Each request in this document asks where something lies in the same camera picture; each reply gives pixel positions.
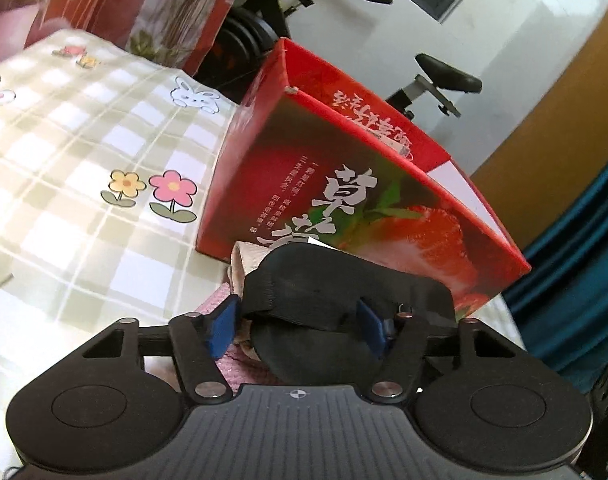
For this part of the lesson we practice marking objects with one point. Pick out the pink waffle towel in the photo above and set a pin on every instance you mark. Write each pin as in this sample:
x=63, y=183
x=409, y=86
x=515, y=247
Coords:
x=236, y=366

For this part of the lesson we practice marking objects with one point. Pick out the teal curtain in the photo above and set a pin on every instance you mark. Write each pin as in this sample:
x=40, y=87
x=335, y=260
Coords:
x=561, y=306

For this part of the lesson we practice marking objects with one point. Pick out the red strawberry cardboard box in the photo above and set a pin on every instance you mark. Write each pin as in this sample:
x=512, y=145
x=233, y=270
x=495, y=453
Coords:
x=311, y=154

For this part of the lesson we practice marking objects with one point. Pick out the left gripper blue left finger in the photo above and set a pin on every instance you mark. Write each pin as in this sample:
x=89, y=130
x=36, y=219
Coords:
x=198, y=341

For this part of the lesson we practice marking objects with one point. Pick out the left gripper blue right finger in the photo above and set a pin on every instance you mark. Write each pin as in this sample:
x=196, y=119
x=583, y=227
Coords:
x=394, y=349

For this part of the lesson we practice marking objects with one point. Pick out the black exercise bike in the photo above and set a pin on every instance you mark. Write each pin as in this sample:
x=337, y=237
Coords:
x=252, y=29

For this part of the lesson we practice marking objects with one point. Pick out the light pink towel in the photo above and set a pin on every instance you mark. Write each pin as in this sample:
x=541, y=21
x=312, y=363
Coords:
x=245, y=258

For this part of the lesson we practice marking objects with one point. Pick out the wooden door panel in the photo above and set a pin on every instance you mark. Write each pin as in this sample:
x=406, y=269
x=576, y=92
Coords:
x=556, y=151

